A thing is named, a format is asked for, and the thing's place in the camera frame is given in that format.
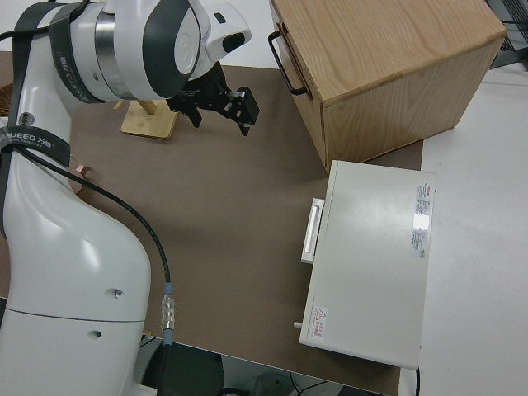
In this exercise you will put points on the wooden mug tree stand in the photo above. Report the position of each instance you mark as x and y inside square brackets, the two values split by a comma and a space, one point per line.
[144, 123]

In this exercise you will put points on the cream toaster oven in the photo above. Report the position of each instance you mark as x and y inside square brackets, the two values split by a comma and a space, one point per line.
[371, 247]

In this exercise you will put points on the brown table mat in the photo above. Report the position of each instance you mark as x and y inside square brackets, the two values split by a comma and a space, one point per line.
[227, 185]

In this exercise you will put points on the wooden cabinet box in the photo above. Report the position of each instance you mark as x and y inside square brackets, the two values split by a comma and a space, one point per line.
[392, 62]

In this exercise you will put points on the pink mug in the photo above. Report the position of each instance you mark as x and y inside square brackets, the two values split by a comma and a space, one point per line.
[83, 169]

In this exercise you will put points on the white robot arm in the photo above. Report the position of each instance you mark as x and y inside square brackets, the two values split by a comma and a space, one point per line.
[62, 247]

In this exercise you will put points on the round brown wicker basket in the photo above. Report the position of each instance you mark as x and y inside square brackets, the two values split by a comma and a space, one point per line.
[5, 101]

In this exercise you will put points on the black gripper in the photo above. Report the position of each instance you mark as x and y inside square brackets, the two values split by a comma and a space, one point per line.
[206, 92]

